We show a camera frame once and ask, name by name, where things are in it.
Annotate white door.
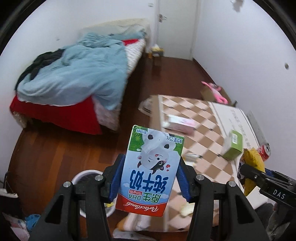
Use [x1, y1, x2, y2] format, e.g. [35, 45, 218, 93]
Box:
[155, 0, 204, 61]

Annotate bed with blue blanket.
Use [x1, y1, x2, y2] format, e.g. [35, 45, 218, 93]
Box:
[10, 19, 151, 135]

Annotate small stool with clutter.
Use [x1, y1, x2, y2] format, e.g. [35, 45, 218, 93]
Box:
[149, 44, 164, 67]

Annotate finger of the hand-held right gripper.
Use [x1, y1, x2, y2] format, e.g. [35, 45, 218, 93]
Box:
[239, 163, 296, 186]

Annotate pink flat box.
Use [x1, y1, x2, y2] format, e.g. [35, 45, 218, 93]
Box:
[163, 115, 197, 135]

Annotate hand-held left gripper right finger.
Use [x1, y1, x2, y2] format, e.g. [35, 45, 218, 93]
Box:
[176, 159, 270, 241]

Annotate dark clothes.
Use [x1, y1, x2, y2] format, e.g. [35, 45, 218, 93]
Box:
[14, 49, 66, 91]

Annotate pink toy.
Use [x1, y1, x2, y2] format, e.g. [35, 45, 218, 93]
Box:
[201, 81, 227, 104]

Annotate white round waste bin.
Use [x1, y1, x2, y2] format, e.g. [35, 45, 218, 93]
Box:
[71, 170, 116, 219]

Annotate green small box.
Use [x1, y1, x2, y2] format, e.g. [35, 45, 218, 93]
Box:
[221, 130, 244, 161]

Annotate red soda can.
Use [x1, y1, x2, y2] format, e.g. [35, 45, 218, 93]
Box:
[256, 144, 271, 161]

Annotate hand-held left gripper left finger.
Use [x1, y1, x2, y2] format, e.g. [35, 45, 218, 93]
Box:
[28, 153, 126, 241]

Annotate yellow snack packet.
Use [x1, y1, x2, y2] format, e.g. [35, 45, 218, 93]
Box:
[240, 148, 266, 195]

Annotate clear plastic bag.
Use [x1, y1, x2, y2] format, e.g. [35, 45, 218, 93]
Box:
[138, 97, 153, 114]

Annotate blue cartoon cow milk carton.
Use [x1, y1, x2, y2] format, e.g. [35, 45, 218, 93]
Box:
[115, 125, 186, 217]

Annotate small open cardboard box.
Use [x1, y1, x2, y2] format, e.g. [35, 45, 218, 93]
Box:
[200, 85, 238, 107]

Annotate pale yellow wrapper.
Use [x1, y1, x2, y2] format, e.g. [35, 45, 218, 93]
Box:
[180, 203, 195, 217]

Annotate checkered cardboard table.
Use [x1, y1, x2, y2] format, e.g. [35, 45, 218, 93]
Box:
[149, 95, 266, 232]

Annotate blue crumpled cloth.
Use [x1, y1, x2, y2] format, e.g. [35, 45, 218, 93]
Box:
[24, 214, 41, 232]

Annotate light blue blanket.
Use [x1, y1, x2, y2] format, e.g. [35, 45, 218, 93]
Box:
[17, 32, 128, 110]

